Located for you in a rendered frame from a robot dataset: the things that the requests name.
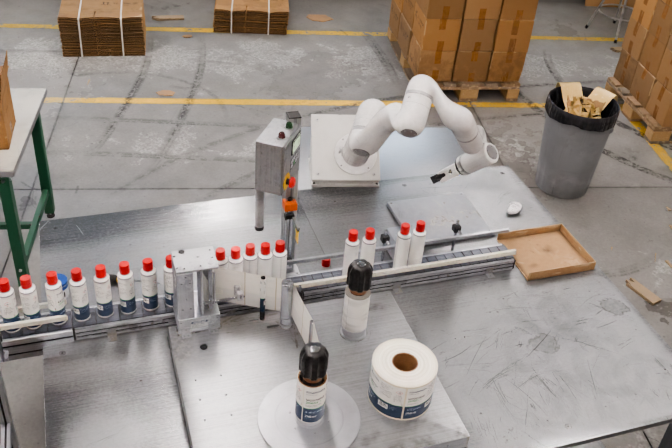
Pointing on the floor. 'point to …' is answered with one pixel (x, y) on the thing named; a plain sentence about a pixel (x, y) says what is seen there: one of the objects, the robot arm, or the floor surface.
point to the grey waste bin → (568, 158)
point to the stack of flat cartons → (102, 24)
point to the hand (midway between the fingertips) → (435, 178)
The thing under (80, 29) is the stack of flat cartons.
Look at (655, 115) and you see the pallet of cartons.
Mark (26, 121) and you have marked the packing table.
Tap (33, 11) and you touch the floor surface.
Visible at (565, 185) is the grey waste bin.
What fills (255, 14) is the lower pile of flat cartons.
